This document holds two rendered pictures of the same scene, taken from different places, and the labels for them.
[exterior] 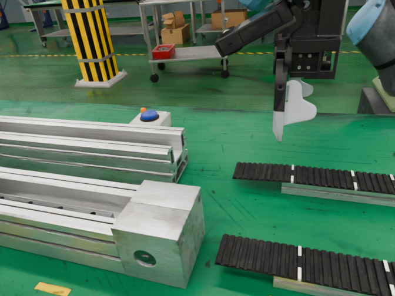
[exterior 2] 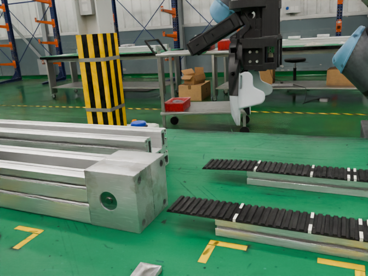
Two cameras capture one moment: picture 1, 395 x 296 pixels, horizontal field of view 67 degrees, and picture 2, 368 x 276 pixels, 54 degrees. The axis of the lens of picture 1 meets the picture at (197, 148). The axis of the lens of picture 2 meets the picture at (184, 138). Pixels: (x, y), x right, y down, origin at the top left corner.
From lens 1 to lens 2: 0.26 m
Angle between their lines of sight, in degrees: 16
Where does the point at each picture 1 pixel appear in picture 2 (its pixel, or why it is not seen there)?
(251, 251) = (199, 205)
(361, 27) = (341, 55)
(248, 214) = (212, 195)
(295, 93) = (247, 81)
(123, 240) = (92, 182)
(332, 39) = (270, 37)
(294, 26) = (244, 30)
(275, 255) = (219, 207)
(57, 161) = not seen: hidden behind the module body
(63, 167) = not seen: hidden behind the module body
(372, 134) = (353, 150)
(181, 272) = (137, 212)
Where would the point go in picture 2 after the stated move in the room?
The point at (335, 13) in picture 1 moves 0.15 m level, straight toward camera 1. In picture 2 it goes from (272, 19) to (240, 20)
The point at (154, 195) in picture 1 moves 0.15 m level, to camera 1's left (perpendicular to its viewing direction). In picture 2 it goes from (124, 156) to (38, 160)
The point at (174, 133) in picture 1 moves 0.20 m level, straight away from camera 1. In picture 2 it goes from (155, 130) to (160, 111)
